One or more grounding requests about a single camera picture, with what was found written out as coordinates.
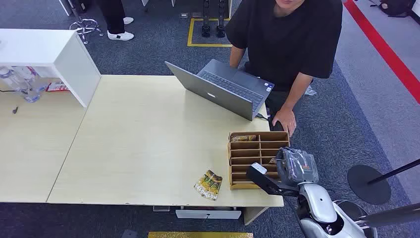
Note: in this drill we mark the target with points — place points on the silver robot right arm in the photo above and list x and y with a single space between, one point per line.
320 203

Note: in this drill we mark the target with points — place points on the dark backpack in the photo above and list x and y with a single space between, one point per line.
393 6

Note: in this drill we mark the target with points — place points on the black stand pole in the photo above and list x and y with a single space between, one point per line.
397 170

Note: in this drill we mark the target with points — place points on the black and white wrist camera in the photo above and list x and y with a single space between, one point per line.
262 179

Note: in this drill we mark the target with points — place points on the white furniture leg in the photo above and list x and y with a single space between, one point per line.
65 6

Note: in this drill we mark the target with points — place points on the white desk shelf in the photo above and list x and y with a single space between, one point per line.
49 49

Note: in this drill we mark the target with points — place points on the black round stand base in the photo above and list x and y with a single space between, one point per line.
364 187

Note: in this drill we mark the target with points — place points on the grey laptop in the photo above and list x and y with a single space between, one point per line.
213 89

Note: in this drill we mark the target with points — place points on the clear plastic water bottle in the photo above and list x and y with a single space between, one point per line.
32 90
11 80

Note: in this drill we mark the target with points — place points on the clear plastic bag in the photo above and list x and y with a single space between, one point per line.
309 91

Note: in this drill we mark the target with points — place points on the dark grey flat object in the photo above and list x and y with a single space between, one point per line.
129 234

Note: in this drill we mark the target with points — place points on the person in white shoes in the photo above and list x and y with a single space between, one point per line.
113 16

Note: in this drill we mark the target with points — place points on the person's left hand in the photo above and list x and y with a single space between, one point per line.
286 119

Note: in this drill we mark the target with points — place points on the grey metal pole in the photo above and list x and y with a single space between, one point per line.
393 215

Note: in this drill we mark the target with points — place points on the black robot leg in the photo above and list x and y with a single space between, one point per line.
206 29
220 30

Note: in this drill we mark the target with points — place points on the person's right forearm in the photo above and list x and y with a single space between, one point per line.
237 57

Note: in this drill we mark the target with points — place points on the red and white packet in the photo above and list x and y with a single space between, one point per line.
57 87

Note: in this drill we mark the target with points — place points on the yellow green printed pouch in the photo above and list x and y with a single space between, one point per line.
208 185

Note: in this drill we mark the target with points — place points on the chrome chair base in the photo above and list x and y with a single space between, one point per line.
84 27

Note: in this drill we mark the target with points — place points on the beige table leg panel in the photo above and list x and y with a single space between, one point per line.
252 213

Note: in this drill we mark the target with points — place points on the chrome round base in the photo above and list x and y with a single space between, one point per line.
356 210

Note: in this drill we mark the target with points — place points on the small black object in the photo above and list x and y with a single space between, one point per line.
15 110

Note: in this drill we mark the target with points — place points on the brown wooden card organizer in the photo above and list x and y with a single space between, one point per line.
246 153

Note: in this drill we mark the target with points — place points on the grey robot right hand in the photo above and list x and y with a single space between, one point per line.
297 167

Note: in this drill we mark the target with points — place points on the person's left forearm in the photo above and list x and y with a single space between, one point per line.
297 90

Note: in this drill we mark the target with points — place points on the brown patterned card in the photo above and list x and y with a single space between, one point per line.
242 138

